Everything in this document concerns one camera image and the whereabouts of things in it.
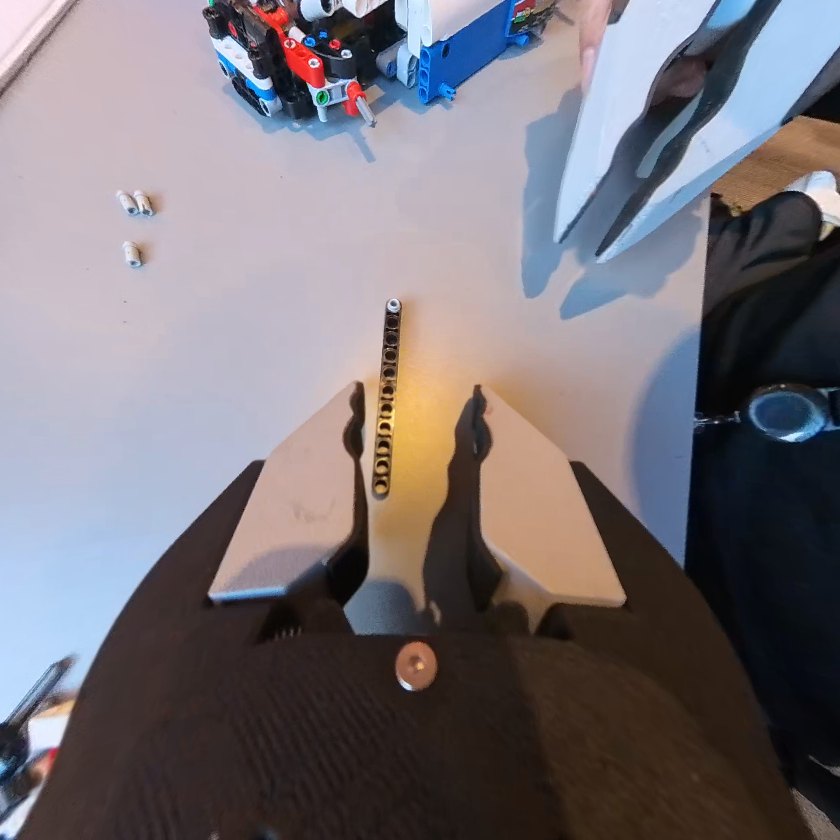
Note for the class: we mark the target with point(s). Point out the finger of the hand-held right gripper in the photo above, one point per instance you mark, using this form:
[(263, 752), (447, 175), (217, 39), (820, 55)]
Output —
[(741, 124), (610, 118)]

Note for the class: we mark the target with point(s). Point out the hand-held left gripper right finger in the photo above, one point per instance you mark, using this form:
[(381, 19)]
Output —
[(544, 518)]

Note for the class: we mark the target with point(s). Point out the white paper booklet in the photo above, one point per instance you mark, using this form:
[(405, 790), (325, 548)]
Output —
[(19, 26)]

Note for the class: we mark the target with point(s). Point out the black round watch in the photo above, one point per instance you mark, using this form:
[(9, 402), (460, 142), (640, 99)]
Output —
[(784, 413)]

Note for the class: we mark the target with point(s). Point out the grey desk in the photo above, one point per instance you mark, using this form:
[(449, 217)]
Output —
[(229, 328)]

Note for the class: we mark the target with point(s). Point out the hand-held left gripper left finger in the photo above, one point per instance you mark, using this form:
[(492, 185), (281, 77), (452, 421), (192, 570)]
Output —
[(295, 505)]

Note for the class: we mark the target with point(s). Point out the long black perforated toy beam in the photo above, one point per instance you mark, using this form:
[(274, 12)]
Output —
[(387, 407)]

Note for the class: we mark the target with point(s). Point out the white shoe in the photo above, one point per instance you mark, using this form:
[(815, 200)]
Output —
[(820, 187)]

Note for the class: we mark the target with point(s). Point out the person's right hand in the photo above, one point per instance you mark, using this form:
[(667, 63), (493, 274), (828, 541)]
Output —
[(594, 33)]

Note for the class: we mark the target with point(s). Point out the building block toy vehicle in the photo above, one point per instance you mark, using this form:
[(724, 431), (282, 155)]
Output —
[(302, 59)]

